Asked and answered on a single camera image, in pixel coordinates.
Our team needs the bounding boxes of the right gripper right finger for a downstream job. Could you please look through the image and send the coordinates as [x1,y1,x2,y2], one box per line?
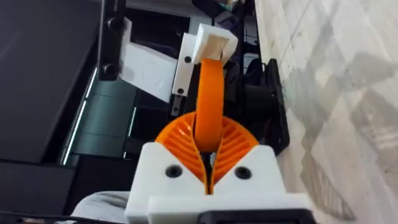
[211,116,287,196]

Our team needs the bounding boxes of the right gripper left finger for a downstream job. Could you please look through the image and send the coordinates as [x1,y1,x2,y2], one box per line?
[124,111,210,224]

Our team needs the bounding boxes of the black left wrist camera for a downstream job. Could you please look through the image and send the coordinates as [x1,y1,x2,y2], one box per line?
[97,0,127,82]

